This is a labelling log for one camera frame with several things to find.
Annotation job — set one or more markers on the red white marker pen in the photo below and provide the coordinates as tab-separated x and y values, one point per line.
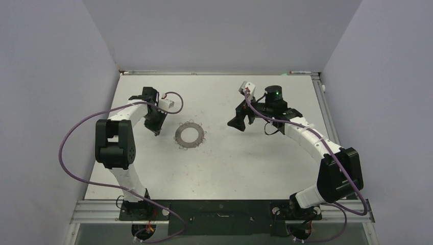
300	72

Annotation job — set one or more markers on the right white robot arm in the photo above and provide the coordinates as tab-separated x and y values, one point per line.
340	173

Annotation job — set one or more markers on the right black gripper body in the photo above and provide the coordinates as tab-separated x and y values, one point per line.
245	109

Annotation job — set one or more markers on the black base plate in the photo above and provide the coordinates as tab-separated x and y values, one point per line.
219	217

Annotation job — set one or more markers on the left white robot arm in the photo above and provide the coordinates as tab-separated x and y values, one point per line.
115	145

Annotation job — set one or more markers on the aluminium frame rail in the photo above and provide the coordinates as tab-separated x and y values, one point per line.
330	127

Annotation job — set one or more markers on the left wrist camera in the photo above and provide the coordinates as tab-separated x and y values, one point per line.
165	104

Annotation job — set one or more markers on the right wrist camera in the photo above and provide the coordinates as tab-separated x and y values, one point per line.
247	87

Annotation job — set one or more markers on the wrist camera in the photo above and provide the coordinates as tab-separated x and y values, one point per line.
247	87
165	104

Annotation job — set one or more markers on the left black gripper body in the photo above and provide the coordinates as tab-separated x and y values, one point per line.
155	118

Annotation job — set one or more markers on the metal perforated ring plate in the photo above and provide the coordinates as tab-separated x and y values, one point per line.
189	135

